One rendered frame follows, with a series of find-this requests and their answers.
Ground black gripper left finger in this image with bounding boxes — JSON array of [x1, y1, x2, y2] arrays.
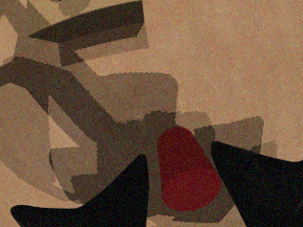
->
[[11, 153, 149, 227]]

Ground red marker cap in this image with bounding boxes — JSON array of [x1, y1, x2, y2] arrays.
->
[[156, 127, 221, 211]]

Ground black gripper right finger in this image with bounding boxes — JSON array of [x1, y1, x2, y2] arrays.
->
[[210, 141, 303, 227]]

